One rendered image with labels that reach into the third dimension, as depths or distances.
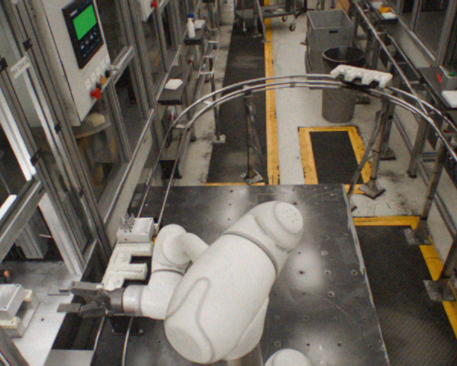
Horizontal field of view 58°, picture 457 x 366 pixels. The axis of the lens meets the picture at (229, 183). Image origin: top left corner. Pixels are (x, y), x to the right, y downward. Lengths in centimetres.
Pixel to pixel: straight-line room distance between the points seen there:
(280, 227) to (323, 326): 93
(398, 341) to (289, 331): 97
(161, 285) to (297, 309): 61
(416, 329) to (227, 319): 194
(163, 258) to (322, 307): 68
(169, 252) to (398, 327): 157
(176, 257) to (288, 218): 58
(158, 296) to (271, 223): 60
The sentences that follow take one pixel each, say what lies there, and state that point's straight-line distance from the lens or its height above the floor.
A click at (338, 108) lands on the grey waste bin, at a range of 402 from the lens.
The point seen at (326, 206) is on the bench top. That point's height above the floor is 68.
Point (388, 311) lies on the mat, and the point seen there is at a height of 1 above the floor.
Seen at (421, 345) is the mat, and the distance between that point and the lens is 249.
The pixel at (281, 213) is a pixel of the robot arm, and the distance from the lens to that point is 74.
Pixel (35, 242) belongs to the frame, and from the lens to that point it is 165.
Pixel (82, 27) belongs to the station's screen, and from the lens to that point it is 160.
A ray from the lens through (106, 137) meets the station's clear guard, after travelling 186.
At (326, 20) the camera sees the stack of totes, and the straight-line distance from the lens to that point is 510.
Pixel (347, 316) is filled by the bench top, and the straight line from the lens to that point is 167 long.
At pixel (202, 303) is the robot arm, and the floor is 151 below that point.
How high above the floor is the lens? 204
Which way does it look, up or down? 38 degrees down
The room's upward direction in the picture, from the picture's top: 5 degrees counter-clockwise
